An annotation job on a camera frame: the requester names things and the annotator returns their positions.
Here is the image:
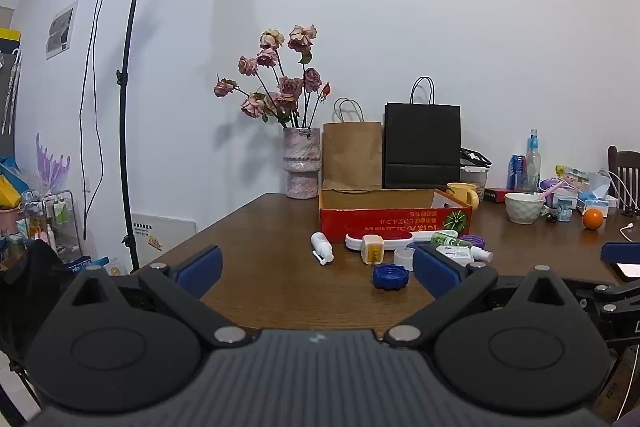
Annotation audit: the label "metal wire rack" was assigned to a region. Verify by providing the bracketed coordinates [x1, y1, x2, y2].
[20, 189, 84, 264]

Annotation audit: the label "wall poster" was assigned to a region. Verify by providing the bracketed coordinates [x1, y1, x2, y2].
[46, 1, 79, 60]

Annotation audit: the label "green and white tube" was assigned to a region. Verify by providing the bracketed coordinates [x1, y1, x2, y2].
[430, 231, 473, 248]

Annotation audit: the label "brown paper bag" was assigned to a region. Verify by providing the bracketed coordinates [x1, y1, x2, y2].
[322, 97, 384, 192]

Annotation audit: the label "yellow bag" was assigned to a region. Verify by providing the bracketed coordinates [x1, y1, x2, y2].
[0, 174, 22, 208]

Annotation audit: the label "white bowl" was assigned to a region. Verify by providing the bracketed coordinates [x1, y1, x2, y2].
[504, 192, 546, 225]

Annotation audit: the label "folded umbrella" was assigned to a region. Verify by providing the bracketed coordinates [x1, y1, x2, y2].
[1, 49, 24, 134]

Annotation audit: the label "red cardboard box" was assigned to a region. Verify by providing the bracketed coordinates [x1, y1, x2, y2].
[319, 188, 473, 245]

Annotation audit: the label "dried pink roses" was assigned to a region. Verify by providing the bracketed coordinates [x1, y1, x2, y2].
[214, 24, 332, 130]

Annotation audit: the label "blue and white tissue box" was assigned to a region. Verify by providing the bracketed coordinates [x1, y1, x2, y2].
[577, 191, 619, 219]

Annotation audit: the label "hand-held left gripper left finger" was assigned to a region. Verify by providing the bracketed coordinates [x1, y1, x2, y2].
[65, 245, 248, 349]

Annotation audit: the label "dark wooden chair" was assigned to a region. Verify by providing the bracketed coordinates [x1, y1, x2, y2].
[607, 146, 640, 212]

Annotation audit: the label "pink marbled vase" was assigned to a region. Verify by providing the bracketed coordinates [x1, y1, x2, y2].
[283, 127, 321, 200]

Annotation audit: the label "yellow mug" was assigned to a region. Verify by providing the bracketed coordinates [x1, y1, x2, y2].
[446, 182, 480, 210]

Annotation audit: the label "black paper bag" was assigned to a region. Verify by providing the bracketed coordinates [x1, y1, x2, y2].
[383, 77, 462, 190]

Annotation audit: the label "blue packet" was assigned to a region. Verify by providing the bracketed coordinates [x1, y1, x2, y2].
[67, 257, 114, 277]

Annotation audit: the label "black power cable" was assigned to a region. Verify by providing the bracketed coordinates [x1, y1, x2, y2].
[79, 0, 109, 241]

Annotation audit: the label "black light stand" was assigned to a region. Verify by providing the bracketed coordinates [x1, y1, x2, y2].
[115, 0, 147, 276]

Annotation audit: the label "blue jar lid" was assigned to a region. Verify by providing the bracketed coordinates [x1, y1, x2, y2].
[371, 264, 412, 291]

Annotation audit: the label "red and white plastic tool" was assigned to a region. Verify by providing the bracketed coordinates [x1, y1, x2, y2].
[345, 229, 417, 253]

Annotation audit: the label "white device with yellow window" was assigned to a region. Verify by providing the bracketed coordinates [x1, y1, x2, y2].
[361, 234, 385, 266]

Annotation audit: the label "purple container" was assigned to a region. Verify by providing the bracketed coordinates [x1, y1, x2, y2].
[539, 178, 567, 208]

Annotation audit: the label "brown cardboard box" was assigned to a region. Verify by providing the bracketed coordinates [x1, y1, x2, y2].
[590, 346, 640, 424]

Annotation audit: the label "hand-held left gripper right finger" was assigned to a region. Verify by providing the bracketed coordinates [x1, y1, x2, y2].
[382, 244, 568, 349]

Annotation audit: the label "white labelled bottle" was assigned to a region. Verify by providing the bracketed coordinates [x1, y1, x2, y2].
[436, 245, 494, 264]

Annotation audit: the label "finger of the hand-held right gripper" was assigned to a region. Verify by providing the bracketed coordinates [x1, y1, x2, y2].
[601, 242, 640, 264]

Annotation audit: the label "white spray bottle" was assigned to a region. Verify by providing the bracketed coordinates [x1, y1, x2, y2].
[310, 232, 335, 266]

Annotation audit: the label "blue drink can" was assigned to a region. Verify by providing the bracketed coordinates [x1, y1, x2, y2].
[507, 154, 528, 192]

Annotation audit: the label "printed snack packet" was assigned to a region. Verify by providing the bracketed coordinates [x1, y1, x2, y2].
[555, 165, 591, 188]

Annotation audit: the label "clear bottle with blue cap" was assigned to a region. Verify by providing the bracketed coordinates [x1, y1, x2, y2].
[525, 129, 543, 194]

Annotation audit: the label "clear container with black lid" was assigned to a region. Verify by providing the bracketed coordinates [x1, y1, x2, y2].
[460, 148, 493, 202]

